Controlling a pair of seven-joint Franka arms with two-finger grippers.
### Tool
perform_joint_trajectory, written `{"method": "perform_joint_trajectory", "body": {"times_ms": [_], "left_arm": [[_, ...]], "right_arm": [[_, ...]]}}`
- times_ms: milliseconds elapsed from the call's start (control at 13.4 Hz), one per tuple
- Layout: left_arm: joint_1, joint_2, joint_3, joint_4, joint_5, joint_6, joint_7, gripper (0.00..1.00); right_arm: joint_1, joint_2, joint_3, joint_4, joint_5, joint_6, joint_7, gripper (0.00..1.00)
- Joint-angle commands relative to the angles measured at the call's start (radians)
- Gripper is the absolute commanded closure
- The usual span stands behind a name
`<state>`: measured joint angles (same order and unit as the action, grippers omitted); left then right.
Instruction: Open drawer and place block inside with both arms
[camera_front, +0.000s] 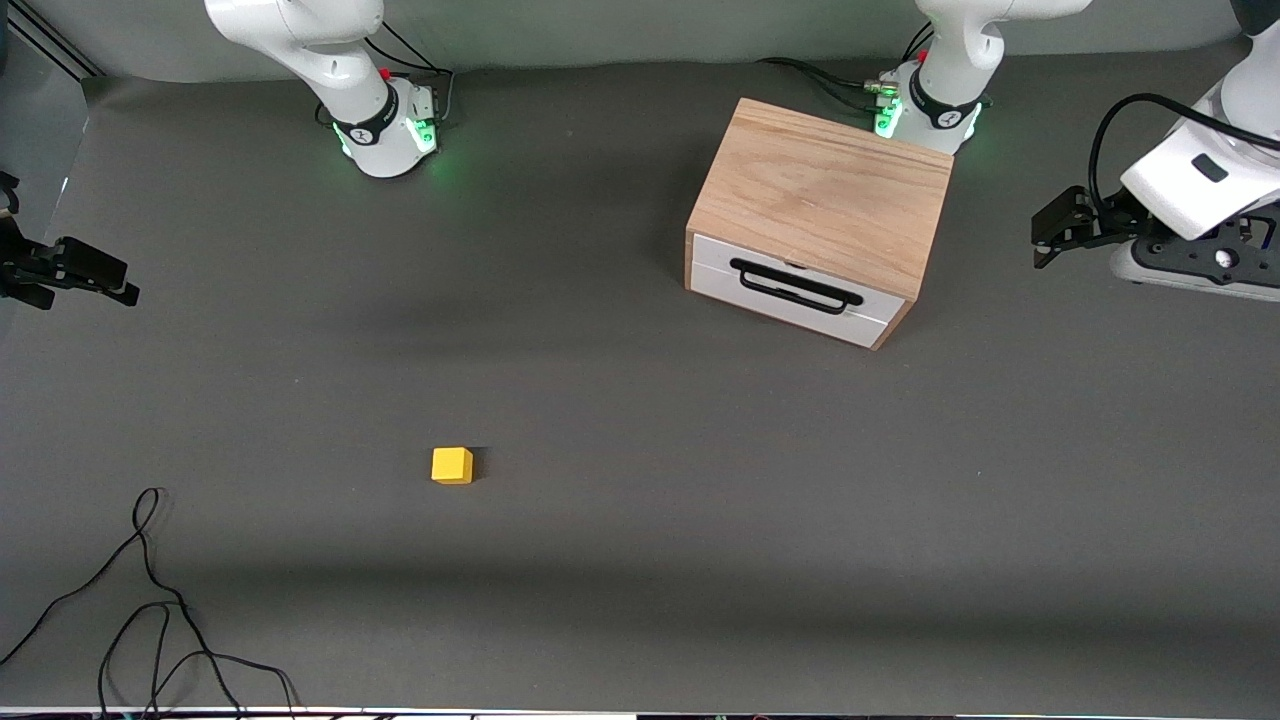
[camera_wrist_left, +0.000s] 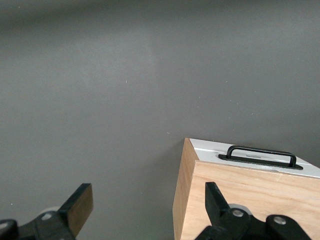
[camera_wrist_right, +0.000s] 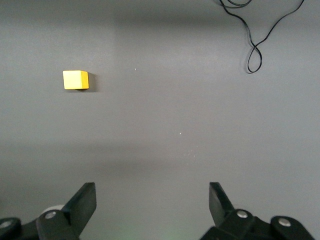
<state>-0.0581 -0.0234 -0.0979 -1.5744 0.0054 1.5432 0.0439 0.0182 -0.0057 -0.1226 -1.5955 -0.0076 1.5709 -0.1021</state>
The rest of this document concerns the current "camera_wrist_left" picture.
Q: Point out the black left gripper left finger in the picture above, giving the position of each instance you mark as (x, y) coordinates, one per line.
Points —
(52, 225)

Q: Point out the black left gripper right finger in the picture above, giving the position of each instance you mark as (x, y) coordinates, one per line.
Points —
(235, 225)

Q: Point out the light wooden drawer cabinet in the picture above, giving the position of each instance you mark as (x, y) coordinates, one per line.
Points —
(262, 192)

